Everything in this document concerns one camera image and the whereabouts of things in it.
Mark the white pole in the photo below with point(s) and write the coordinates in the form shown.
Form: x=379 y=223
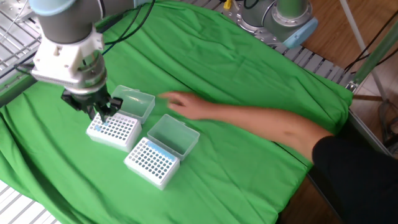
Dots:
x=357 y=34

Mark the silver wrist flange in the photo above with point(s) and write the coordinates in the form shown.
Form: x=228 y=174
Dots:
x=93 y=77

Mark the perforated aluminium plate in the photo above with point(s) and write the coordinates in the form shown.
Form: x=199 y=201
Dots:
x=14 y=7

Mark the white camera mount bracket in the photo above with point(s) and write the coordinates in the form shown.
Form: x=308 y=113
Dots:
x=59 y=59

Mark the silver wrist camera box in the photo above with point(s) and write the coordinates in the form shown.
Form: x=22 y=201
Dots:
x=56 y=80

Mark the green table cloth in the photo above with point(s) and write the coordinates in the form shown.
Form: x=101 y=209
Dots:
x=233 y=77

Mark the bare person hand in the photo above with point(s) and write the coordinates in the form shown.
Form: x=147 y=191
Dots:
x=189 y=107

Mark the black shirt sleeve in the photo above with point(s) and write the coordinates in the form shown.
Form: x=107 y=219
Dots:
x=357 y=186

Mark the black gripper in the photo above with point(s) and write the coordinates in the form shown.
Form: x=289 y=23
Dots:
x=87 y=99

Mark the aluminium table edge rail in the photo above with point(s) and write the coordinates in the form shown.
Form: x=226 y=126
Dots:
x=373 y=140

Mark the white pipette tip box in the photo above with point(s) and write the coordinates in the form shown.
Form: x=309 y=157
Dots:
x=118 y=137
x=152 y=171

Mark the green frame post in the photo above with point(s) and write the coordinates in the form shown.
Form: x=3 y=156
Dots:
x=376 y=53

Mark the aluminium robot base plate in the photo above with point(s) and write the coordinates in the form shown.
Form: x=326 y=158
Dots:
x=267 y=39

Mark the aluminium corner bracket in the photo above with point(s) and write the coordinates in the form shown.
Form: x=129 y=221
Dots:
x=352 y=86

